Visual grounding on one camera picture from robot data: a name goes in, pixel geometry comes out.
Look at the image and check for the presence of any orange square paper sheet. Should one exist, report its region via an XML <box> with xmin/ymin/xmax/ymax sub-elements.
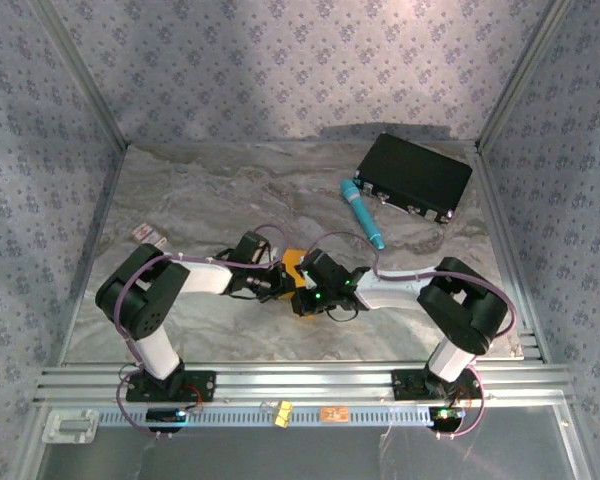
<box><xmin>279</xmin><ymin>248</ymin><xmax>317</xmax><ymax>319</ymax></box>

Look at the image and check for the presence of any teal marker pen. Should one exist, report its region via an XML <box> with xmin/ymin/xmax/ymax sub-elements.
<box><xmin>339</xmin><ymin>179</ymin><xmax>386</xmax><ymax>251</ymax></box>

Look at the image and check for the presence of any yellow clip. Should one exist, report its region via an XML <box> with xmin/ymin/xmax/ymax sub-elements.
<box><xmin>273</xmin><ymin>399</ymin><xmax>295</xmax><ymax>430</ymax></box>

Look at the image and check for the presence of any small red white card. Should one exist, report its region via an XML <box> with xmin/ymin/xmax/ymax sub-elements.
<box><xmin>132</xmin><ymin>223</ymin><xmax>167</xmax><ymax>247</ymax></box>

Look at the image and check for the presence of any black hard case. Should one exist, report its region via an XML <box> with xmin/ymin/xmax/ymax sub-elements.
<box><xmin>353</xmin><ymin>132</ymin><xmax>474</xmax><ymax>225</ymax></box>

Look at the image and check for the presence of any purple cable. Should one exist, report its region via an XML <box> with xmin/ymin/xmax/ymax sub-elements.
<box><xmin>303</xmin><ymin>230</ymin><xmax>519</xmax><ymax>441</ymax></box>
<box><xmin>115</xmin><ymin>223</ymin><xmax>290</xmax><ymax>442</ymax></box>

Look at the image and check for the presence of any long aluminium mounting rail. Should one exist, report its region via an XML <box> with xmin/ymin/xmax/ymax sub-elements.
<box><xmin>32</xmin><ymin>363</ymin><xmax>576</xmax><ymax>407</ymax></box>

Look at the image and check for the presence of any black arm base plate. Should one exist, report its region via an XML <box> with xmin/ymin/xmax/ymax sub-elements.
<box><xmin>392</xmin><ymin>368</ymin><xmax>484</xmax><ymax>401</ymax></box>
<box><xmin>124</xmin><ymin>370</ymin><xmax>217</xmax><ymax>404</ymax></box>

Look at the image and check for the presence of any grey slotted cable duct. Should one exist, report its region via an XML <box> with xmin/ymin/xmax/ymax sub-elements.
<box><xmin>97</xmin><ymin>405</ymin><xmax>434</xmax><ymax>429</ymax></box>

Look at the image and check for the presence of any aluminium frame bar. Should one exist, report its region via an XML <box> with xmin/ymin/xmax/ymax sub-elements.
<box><xmin>54</xmin><ymin>142</ymin><xmax>131</xmax><ymax>369</ymax></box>
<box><xmin>474</xmin><ymin>144</ymin><xmax>551</xmax><ymax>364</ymax></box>
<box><xmin>474</xmin><ymin>0</ymin><xmax>574</xmax><ymax>151</ymax></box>
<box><xmin>29</xmin><ymin>0</ymin><xmax>131</xmax><ymax>149</ymax></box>

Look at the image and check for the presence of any white metal bracket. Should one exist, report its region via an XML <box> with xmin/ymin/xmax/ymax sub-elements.
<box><xmin>42</xmin><ymin>408</ymin><xmax>100</xmax><ymax>445</ymax></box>

